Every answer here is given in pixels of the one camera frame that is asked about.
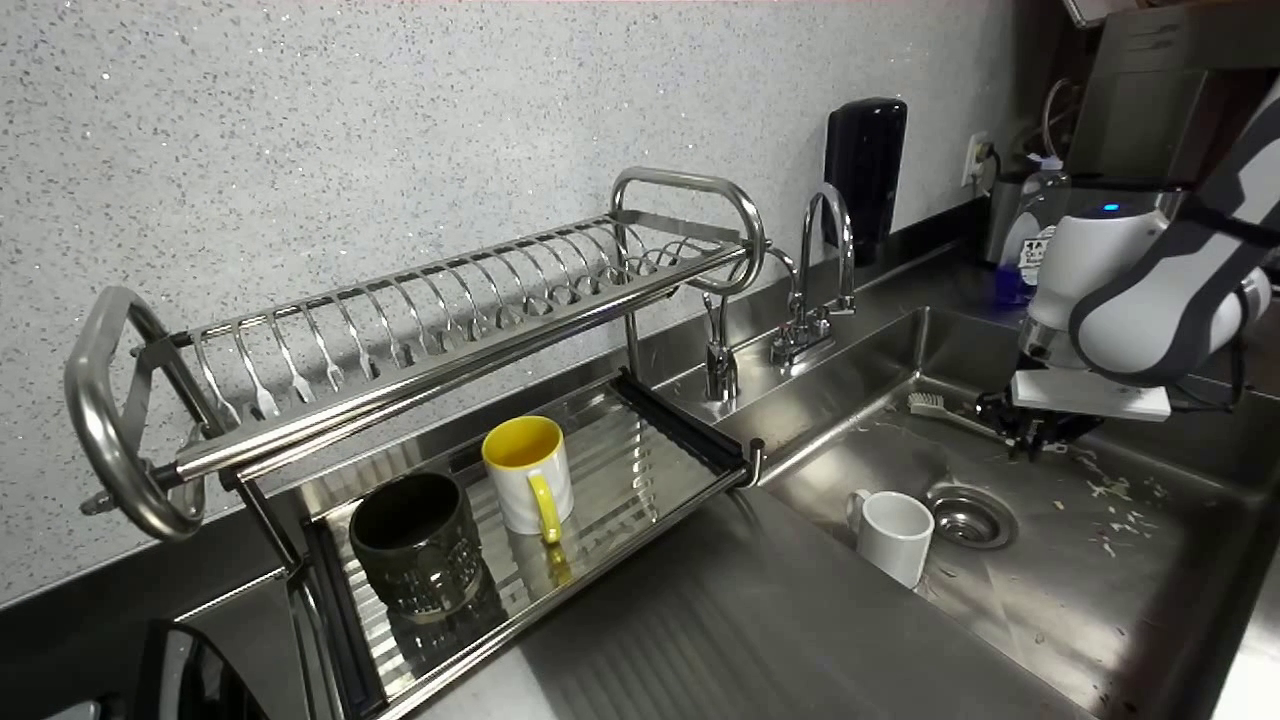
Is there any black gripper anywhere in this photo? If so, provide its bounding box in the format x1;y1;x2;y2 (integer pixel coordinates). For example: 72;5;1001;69
988;397;1112;462

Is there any metal sink drain strainer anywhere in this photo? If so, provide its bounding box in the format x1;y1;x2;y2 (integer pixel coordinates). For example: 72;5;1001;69
915;481;1023;555

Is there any stainless steel sink basin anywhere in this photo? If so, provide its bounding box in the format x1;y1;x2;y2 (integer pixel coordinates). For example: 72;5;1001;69
718;298;1280;720

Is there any metal sink caddy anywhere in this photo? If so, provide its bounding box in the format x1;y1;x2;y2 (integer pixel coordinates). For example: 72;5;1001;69
981;175;1073;270

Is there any white dish brush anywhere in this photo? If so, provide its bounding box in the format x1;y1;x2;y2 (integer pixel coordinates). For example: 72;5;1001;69
906;386;1017;441

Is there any blue dish soap bottle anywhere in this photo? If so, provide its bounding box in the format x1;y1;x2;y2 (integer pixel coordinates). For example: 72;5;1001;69
988;153;1073;315

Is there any chrome faucet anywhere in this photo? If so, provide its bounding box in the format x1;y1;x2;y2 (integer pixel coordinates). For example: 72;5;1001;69
763;178;861;381

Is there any grey appliance box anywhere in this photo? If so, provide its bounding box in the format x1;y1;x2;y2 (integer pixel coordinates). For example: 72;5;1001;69
1066;0;1280;191

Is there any yellow and white mug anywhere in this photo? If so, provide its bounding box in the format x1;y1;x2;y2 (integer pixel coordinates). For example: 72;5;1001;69
478;410;579;552

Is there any black mug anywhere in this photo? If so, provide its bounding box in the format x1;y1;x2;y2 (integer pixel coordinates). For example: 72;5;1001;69
345;467;493;631

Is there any stainless steel dish rack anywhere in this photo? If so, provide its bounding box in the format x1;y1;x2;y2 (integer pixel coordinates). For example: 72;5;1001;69
61;165;776;720

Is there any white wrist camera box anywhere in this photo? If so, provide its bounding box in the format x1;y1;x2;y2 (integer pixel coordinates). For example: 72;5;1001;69
1004;363;1181;426

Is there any white wall outlet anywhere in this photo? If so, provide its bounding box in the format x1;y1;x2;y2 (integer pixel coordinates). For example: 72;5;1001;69
956;128;1001;191

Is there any black wall soap dispenser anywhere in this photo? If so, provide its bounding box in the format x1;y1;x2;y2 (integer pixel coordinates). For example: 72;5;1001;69
820;96;913;270

